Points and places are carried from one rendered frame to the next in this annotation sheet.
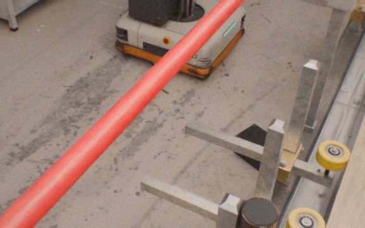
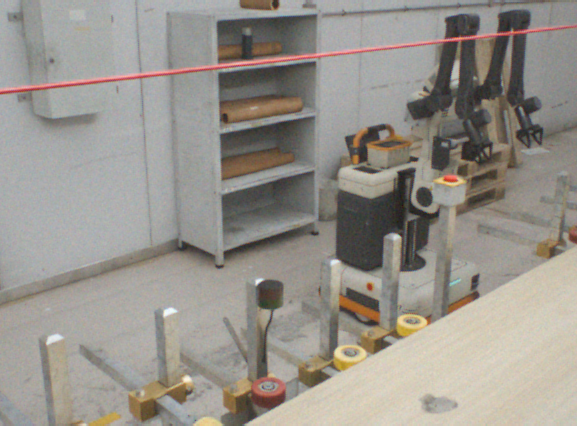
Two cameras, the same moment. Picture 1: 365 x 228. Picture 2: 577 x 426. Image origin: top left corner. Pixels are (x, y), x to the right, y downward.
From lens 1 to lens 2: 1.14 m
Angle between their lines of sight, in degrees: 28
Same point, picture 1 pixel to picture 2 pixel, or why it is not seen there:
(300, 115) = (387, 287)
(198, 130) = (311, 306)
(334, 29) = (443, 225)
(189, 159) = not seen: hidden behind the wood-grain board
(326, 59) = (441, 255)
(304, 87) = (387, 257)
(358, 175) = (423, 338)
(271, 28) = not seen: hidden behind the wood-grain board
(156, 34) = (360, 279)
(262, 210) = (272, 284)
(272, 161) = (327, 295)
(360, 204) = (407, 353)
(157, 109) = not seen: hidden behind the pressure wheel
